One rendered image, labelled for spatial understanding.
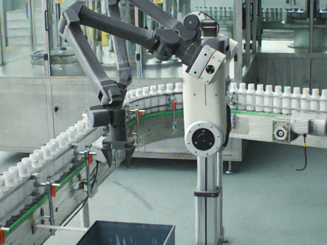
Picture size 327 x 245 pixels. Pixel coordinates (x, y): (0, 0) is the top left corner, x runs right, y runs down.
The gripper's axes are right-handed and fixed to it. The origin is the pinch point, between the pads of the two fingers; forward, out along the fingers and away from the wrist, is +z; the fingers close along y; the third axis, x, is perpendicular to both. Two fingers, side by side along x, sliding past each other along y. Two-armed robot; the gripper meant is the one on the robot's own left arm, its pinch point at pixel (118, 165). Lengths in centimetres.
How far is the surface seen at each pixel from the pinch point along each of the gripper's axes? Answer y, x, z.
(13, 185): -41.3, 2.3, 10.4
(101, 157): -27, 63, 16
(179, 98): -15, 194, 12
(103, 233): -11.7, 16.2, 32.6
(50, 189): -32.6, 16.6, 16.1
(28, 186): -40.8, 14.4, 14.8
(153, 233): 7.7, 16.1, 30.8
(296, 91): 58, 186, 4
